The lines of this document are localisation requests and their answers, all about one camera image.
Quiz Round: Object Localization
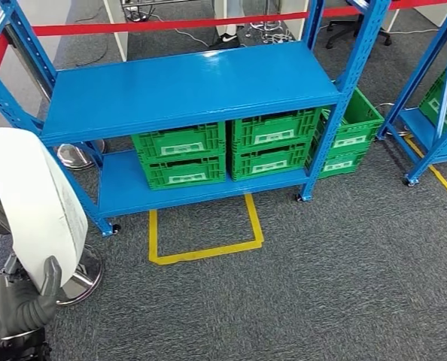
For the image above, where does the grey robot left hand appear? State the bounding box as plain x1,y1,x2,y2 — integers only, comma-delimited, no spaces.
0,251,63,340

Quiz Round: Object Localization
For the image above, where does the blue metal shelf rack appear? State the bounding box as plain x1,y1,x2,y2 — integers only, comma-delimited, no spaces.
376,0,447,188
0,0,392,238

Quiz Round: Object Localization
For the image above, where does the yellow floor tape outline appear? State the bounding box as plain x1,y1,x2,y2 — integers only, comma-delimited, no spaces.
148,193,265,266

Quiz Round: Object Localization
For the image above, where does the green plastic crate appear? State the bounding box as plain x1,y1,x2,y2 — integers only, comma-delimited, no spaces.
306,88,386,181
419,44,447,138
226,108,322,182
131,122,228,191

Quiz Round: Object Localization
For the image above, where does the white desk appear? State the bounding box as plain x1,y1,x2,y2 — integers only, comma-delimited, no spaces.
281,0,310,15
102,0,228,62
380,0,447,34

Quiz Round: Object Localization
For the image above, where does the black power strip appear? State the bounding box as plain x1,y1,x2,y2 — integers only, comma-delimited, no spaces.
123,5,149,23

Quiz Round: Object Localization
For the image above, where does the person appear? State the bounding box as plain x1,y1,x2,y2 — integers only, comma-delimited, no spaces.
208,0,247,51

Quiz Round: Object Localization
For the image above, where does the black stool chrome base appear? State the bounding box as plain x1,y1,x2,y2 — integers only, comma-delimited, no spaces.
247,0,284,33

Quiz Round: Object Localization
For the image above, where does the black office chair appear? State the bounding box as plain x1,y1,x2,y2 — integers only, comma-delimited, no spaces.
324,17,393,50

